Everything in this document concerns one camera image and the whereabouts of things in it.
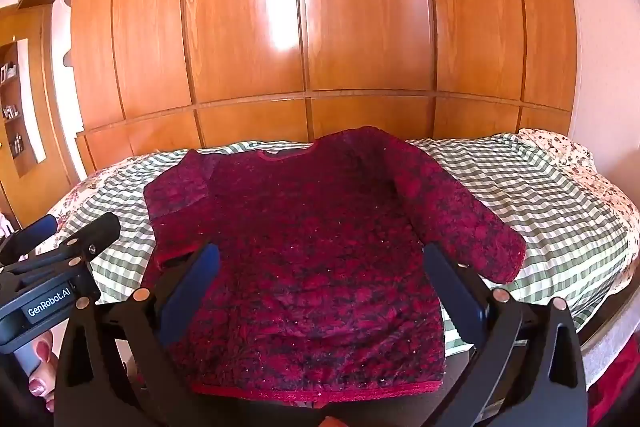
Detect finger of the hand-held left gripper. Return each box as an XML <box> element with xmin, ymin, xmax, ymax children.
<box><xmin>17</xmin><ymin>212</ymin><xmax>122</xmax><ymax>306</ymax></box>
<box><xmin>0</xmin><ymin>213</ymin><xmax>59</xmax><ymax>264</ymax></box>

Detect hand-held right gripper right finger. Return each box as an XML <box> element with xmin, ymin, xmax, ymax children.
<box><xmin>422</xmin><ymin>241</ymin><xmax>589</xmax><ymax>427</ymax></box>

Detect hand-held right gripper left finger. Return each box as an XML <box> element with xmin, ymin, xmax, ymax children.
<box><xmin>52</xmin><ymin>243</ymin><xmax>222</xmax><ymax>427</ymax></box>

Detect red and black patterned sweater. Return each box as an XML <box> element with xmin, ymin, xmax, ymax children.
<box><xmin>141</xmin><ymin>125</ymin><xmax>526</xmax><ymax>406</ymax></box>

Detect person's left hand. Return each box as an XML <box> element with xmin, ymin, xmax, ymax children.
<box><xmin>28</xmin><ymin>331</ymin><xmax>61</xmax><ymax>413</ymax></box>

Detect small dark bottles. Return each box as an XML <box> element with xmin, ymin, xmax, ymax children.
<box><xmin>1</xmin><ymin>104</ymin><xmax>26</xmax><ymax>155</ymax></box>

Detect green checked bedspread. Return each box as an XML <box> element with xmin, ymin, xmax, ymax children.
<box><xmin>55</xmin><ymin>133</ymin><xmax>630</xmax><ymax>358</ymax></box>

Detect red cloth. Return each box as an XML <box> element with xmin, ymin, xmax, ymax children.
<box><xmin>586</xmin><ymin>346</ymin><xmax>640</xmax><ymax>427</ymax></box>

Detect wooden wardrobe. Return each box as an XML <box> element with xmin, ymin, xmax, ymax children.
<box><xmin>0</xmin><ymin>0</ymin><xmax>578</xmax><ymax>228</ymax></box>

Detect wooden wall shelf niche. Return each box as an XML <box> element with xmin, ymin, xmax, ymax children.
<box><xmin>0</xmin><ymin>38</ymin><xmax>42</xmax><ymax>178</ymax></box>

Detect dark bed frame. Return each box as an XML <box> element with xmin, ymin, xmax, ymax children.
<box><xmin>574</xmin><ymin>274</ymin><xmax>640</xmax><ymax>350</ymax></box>

